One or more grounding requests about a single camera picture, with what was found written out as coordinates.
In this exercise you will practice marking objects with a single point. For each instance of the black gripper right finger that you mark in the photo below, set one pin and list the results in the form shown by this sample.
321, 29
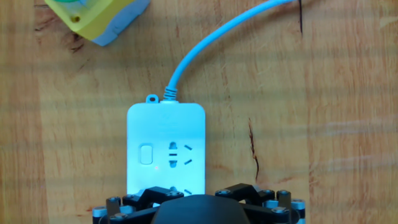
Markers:
242, 190

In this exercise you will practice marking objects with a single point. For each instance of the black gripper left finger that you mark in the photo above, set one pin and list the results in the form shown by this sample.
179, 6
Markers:
158, 193

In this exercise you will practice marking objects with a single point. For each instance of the white four-socket power strip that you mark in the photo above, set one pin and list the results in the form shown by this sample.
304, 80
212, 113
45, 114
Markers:
168, 124

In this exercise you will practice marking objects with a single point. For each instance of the green button yellow box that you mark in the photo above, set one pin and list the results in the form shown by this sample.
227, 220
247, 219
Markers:
99, 21

